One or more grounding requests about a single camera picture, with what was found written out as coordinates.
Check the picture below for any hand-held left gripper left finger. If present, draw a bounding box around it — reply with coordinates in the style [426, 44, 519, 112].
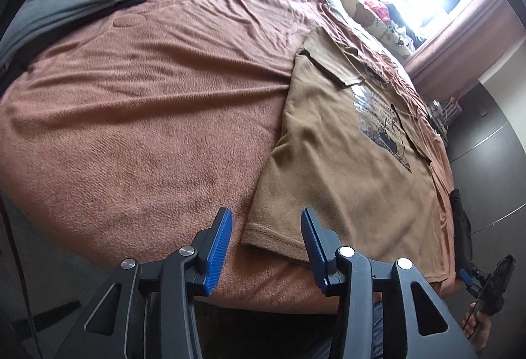
[70, 207, 234, 359]

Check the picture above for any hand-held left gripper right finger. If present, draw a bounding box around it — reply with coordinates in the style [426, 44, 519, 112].
[300, 207, 477, 359]

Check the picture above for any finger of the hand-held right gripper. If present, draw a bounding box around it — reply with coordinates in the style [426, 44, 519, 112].
[459, 268, 484, 289]

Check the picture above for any brown printed t-shirt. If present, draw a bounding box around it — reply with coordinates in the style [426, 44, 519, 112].
[240, 26, 455, 283]

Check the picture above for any person's right hand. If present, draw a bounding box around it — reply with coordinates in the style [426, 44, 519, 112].
[461, 302, 494, 351]

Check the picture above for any black garment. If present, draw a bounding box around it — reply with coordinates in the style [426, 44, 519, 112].
[449, 189, 473, 261]

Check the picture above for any dark grey wardrobe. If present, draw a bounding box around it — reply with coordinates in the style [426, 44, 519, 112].
[446, 80, 526, 302]

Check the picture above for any pink curtain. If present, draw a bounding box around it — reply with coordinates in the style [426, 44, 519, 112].
[405, 0, 518, 84]

